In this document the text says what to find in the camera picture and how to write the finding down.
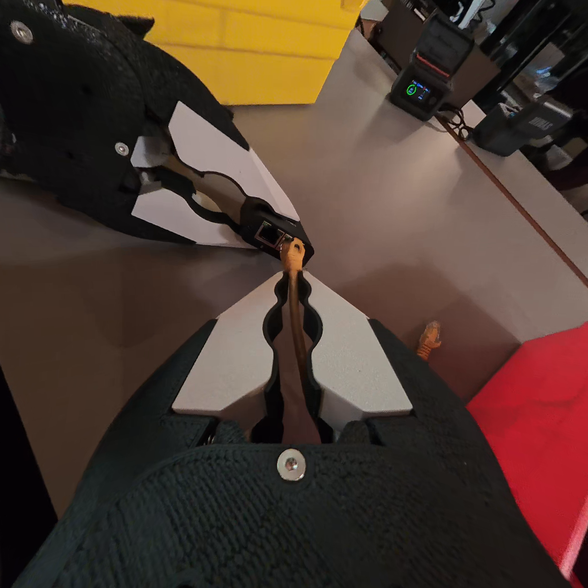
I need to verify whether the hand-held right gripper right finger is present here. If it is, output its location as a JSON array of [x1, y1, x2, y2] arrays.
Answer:
[[294, 271, 413, 430]]

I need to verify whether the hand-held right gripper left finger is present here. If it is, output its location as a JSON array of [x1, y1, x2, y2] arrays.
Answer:
[[171, 271, 295, 430]]

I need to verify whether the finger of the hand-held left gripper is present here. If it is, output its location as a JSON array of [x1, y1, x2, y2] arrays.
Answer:
[[131, 172, 257, 250], [131, 101, 301, 222]]

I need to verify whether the black ethernet port adapter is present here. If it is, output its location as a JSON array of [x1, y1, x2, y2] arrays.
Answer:
[[240, 197, 315, 266]]

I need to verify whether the orange ethernet cable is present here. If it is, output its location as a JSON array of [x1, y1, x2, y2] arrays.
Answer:
[[278, 238, 443, 444]]

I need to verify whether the yellow plastic bin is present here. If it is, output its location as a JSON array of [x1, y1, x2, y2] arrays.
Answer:
[[62, 0, 369, 107]]

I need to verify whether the red plastic bin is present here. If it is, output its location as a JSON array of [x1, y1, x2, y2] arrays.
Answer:
[[465, 322, 588, 583]]

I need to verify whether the black charger with display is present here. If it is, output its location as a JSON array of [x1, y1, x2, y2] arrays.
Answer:
[[389, 11, 477, 122]]

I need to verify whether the black power brick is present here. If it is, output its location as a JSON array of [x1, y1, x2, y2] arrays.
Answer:
[[472, 98, 573, 158]]

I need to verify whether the thin black power cable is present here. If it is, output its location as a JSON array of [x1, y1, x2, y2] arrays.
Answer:
[[435, 108, 475, 141]]

